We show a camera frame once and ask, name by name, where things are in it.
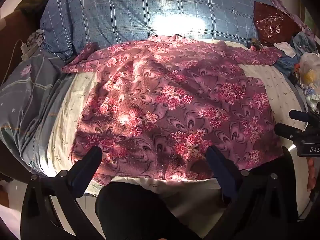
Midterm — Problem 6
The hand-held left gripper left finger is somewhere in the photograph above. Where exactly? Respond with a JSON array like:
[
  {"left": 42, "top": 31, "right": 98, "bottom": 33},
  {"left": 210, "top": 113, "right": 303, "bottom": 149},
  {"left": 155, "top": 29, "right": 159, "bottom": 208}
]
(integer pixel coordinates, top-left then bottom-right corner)
[{"left": 20, "top": 146, "right": 105, "bottom": 240}]

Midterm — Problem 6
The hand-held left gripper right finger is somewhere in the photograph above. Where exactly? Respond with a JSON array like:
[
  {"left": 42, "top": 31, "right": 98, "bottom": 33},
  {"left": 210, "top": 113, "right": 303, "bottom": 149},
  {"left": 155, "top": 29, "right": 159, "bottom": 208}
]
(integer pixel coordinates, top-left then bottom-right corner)
[{"left": 205, "top": 146, "right": 299, "bottom": 240}]

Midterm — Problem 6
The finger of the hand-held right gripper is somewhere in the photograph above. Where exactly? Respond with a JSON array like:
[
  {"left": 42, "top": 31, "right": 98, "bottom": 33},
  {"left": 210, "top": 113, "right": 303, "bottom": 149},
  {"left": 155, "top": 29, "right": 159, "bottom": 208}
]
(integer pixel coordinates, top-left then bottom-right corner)
[
  {"left": 289, "top": 110, "right": 320, "bottom": 125},
  {"left": 274, "top": 123, "right": 310, "bottom": 143}
]

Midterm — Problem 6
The pink floral garment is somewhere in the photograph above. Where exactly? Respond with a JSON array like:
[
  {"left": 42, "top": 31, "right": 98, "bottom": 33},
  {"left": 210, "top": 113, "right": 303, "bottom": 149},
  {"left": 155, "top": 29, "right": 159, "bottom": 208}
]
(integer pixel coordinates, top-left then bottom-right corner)
[{"left": 61, "top": 34, "right": 284, "bottom": 184}]

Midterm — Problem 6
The white floral bed sheet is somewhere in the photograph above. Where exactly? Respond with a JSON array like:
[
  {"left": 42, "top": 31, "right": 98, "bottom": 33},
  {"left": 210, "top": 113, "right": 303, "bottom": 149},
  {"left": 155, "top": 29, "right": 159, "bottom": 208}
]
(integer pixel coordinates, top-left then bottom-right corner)
[{"left": 47, "top": 39, "right": 308, "bottom": 198}]

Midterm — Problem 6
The clear plastic bag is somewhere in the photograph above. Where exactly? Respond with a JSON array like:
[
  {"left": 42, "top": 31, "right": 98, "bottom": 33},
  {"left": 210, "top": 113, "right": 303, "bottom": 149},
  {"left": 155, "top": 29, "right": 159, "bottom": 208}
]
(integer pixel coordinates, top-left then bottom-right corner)
[{"left": 297, "top": 52, "right": 320, "bottom": 110}]

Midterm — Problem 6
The blue cloth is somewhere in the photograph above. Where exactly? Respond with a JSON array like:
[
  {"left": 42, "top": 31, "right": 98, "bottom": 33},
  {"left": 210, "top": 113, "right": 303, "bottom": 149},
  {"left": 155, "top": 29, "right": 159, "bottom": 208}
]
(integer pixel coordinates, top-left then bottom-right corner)
[{"left": 274, "top": 34, "right": 313, "bottom": 73}]

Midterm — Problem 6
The person's black trouser leg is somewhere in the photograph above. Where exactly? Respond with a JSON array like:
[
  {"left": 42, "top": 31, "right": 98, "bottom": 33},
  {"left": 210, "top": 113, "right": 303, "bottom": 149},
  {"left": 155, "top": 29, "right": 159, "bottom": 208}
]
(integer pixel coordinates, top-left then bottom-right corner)
[{"left": 95, "top": 182, "right": 203, "bottom": 240}]

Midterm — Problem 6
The white cloth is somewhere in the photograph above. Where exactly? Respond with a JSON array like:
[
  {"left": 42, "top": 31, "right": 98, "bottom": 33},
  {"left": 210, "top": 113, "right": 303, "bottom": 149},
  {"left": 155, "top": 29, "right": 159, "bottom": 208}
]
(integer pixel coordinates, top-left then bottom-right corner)
[{"left": 273, "top": 42, "right": 294, "bottom": 57}]

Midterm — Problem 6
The grey striped quilt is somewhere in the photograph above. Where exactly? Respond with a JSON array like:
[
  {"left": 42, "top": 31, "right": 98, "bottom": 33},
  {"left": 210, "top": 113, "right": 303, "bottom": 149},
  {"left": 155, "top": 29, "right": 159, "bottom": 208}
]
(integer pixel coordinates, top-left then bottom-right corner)
[{"left": 0, "top": 47, "right": 75, "bottom": 178}]

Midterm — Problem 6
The dark red plastic bag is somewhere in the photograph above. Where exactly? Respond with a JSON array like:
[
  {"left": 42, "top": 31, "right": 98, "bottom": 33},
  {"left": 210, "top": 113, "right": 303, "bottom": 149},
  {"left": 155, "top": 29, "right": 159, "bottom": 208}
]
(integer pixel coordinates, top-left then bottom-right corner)
[{"left": 253, "top": 1, "right": 302, "bottom": 47}]

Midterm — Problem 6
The grey crumpled cloth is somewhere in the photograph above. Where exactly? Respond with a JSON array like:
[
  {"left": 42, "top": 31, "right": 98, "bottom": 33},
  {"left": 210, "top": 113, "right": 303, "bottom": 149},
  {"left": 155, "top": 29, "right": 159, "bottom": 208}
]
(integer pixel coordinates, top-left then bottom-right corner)
[{"left": 26, "top": 29, "right": 45, "bottom": 47}]

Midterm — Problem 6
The blue plaid pillow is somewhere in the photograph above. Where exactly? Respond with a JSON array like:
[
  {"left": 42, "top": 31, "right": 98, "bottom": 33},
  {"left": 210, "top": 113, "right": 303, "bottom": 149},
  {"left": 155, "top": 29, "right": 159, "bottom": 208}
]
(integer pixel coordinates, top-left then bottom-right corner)
[{"left": 40, "top": 0, "right": 273, "bottom": 60}]

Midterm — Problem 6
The dark clothing pile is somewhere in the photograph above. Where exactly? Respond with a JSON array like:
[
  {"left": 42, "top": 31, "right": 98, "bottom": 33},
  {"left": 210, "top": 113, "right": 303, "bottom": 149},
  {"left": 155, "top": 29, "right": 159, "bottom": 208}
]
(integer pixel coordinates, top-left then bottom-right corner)
[{"left": 15, "top": 0, "right": 52, "bottom": 30}]

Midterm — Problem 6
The white charger cable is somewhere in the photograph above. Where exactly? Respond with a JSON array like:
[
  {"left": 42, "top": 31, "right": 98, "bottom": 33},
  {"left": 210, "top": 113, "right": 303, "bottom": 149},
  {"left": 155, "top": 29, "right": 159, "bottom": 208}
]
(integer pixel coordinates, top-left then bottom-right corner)
[{"left": 0, "top": 39, "right": 30, "bottom": 85}]

